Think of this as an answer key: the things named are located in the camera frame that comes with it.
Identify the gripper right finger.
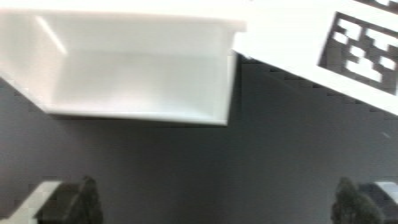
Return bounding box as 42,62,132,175
331,177,398,224

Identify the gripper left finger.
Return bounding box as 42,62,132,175
36,176,104,224

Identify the white drawer with knob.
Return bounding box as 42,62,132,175
0,8,246,126

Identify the white marker tag sheet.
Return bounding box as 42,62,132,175
235,0,398,115

